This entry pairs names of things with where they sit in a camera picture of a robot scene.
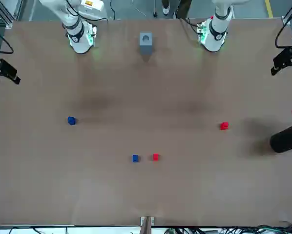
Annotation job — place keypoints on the small blue block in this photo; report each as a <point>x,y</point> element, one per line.
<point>135,158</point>
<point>71,120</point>

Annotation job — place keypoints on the small red block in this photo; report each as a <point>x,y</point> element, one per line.
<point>224,125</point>
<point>155,157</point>

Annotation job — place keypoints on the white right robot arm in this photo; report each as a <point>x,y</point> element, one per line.
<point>78,36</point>

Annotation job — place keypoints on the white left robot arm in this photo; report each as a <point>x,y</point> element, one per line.
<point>218,29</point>

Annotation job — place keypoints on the grey box with round hole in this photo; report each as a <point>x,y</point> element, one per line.
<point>146,46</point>

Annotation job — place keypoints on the person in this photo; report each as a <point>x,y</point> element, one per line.
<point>165,8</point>

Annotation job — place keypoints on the black cylindrical vase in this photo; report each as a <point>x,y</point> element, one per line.
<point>285,140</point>

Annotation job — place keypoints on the grey camera mounting post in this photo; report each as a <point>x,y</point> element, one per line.
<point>147,224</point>

